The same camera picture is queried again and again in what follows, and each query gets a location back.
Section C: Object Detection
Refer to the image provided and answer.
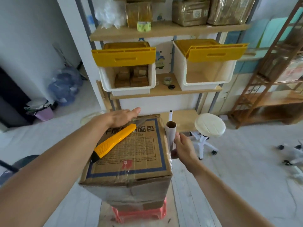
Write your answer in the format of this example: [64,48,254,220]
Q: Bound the light wooden shelf unit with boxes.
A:
[74,0,261,134]

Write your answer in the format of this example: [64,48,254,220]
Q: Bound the stretch film roll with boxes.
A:
[165,121,177,152]

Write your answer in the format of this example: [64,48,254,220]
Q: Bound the yellow utility knife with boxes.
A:
[91,123,137,163]

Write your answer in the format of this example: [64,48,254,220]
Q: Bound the brown wooden ladder shelf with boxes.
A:
[228,0,303,130]

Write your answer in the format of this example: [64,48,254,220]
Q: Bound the person's right forearm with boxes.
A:
[193,166,276,227]

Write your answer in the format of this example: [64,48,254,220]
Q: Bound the white bin yellow lid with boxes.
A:
[173,39,249,91]
[92,42,157,97]

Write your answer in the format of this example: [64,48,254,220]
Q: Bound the green tape roll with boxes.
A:
[137,21,152,32]

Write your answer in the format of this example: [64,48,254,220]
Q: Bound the pink plastic stool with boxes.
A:
[111,197,167,224]

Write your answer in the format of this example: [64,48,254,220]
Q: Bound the person's left hand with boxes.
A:
[100,107,142,129]

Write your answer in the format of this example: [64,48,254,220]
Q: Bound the person's left forearm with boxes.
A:
[0,115,114,227]

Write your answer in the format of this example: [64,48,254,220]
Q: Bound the person's right hand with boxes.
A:
[171,132,202,174]

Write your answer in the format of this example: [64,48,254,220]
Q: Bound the purple trash bin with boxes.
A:
[24,98,55,122]

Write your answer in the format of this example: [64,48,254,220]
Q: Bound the wrapped brown parcel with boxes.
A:
[125,1,153,28]
[207,0,257,26]
[171,0,211,27]

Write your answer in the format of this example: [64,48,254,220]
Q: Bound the clear plastic bag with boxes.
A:
[94,0,127,29]

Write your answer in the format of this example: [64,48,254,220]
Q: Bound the blue printed cardboard box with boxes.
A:
[79,114,174,212]

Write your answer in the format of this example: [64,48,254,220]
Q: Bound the blue plastic bag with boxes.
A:
[48,66,84,107]

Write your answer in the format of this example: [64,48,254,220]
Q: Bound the worn white square table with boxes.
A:
[98,182,180,227]

